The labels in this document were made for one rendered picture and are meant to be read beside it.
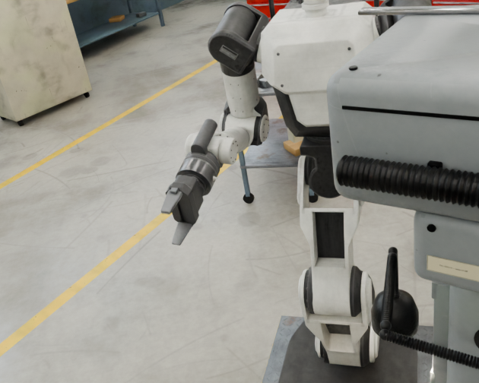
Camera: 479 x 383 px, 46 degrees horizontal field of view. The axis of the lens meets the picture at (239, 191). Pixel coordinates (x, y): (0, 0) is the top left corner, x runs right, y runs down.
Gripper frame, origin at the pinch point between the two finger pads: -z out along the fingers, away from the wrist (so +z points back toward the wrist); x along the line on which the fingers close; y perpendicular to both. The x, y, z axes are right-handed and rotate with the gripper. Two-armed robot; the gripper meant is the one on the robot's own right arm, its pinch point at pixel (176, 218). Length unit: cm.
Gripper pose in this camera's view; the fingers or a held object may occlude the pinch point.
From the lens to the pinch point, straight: 126.3
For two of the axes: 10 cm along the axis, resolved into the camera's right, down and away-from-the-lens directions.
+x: -1.3, -6.9, -7.1
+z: 3.0, -7.1, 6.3
